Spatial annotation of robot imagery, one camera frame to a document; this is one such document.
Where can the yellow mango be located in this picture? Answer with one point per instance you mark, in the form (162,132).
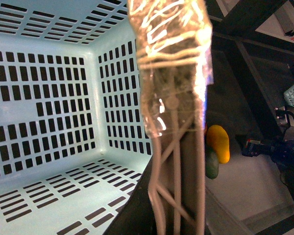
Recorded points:
(218,139)

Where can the light blue plastic basket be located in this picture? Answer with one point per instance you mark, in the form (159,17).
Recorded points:
(72,143)

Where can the green cucumber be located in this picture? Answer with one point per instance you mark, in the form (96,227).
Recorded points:
(211,163)

